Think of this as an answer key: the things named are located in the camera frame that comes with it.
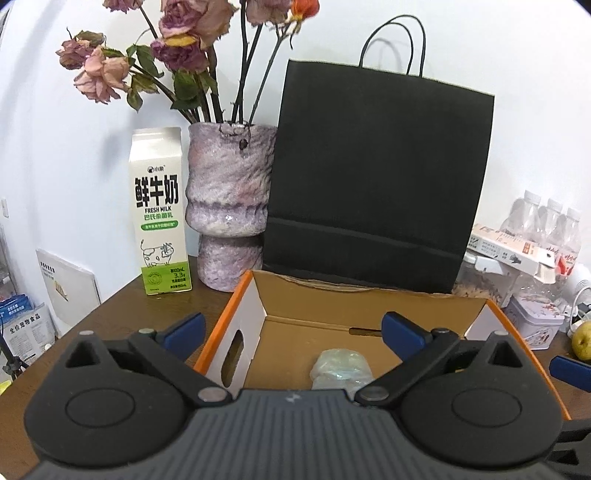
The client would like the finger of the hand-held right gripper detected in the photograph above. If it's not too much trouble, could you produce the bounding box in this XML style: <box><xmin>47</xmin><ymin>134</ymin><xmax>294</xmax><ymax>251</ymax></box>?
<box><xmin>549</xmin><ymin>355</ymin><xmax>591</xmax><ymax>394</ymax></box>

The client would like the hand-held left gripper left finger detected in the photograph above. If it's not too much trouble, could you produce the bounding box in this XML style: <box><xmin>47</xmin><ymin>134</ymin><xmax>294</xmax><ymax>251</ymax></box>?
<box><xmin>65</xmin><ymin>312</ymin><xmax>233</xmax><ymax>408</ymax></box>

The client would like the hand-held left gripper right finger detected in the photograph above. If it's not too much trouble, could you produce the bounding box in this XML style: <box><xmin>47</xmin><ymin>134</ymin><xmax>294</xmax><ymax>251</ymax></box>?
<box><xmin>354</xmin><ymin>311</ymin><xmax>526</xmax><ymax>408</ymax></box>

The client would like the clear plastic item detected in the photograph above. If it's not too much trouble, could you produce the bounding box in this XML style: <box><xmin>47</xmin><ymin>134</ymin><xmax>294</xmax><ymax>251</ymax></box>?
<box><xmin>309</xmin><ymin>349</ymin><xmax>376</xmax><ymax>393</ymax></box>

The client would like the orange cardboard box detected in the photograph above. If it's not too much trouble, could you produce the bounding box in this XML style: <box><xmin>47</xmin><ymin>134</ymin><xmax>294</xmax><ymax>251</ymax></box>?
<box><xmin>194</xmin><ymin>270</ymin><xmax>567</xmax><ymax>420</ymax></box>

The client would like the green apple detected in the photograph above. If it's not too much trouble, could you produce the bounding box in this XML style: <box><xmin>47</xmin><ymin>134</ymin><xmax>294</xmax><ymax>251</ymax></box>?
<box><xmin>571</xmin><ymin>321</ymin><xmax>591</xmax><ymax>361</ymax></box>

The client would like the pale purple tin box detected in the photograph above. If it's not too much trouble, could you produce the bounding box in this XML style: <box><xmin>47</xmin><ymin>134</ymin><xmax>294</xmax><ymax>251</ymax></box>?
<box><xmin>505</xmin><ymin>295</ymin><xmax>567</xmax><ymax>350</ymax></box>

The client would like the clear cereal container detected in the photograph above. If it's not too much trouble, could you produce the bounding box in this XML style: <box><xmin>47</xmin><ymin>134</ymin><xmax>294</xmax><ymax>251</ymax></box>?
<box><xmin>454</xmin><ymin>253</ymin><xmax>523</xmax><ymax>308</ymax></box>

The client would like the white green milk carton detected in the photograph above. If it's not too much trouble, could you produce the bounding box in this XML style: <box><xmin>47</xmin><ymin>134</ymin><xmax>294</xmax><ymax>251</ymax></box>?
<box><xmin>129</xmin><ymin>127</ymin><xmax>193</xmax><ymax>296</ymax></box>

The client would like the white flat carton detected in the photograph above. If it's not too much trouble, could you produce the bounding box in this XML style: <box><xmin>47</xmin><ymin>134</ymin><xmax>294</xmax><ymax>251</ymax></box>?
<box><xmin>466</xmin><ymin>223</ymin><xmax>557</xmax><ymax>284</ymax></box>

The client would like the purple mottled vase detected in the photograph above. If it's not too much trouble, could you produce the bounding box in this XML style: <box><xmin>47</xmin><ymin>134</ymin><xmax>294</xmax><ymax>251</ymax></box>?
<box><xmin>184</xmin><ymin>121</ymin><xmax>279</xmax><ymax>293</ymax></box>

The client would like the white pet food bag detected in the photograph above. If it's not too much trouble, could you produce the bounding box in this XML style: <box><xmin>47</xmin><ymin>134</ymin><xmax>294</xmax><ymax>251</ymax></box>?
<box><xmin>0</xmin><ymin>302</ymin><xmax>59</xmax><ymax>371</ymax></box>

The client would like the black paper bag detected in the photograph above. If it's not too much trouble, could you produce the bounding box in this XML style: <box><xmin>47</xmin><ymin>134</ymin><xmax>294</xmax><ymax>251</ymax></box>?
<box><xmin>261</xmin><ymin>14</ymin><xmax>496</xmax><ymax>295</ymax></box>

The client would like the blue packet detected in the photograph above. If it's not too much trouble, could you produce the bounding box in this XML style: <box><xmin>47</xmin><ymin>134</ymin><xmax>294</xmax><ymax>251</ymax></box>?
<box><xmin>0</xmin><ymin>292</ymin><xmax>29</xmax><ymax>326</ymax></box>

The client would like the dried rose bouquet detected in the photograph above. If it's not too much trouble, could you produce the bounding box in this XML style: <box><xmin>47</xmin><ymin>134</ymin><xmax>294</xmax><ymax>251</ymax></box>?
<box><xmin>56</xmin><ymin>0</ymin><xmax>321</xmax><ymax>127</ymax></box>

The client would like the white wall panel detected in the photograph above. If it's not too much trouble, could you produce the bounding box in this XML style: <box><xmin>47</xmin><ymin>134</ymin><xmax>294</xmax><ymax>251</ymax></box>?
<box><xmin>35</xmin><ymin>248</ymin><xmax>103</xmax><ymax>338</ymax></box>

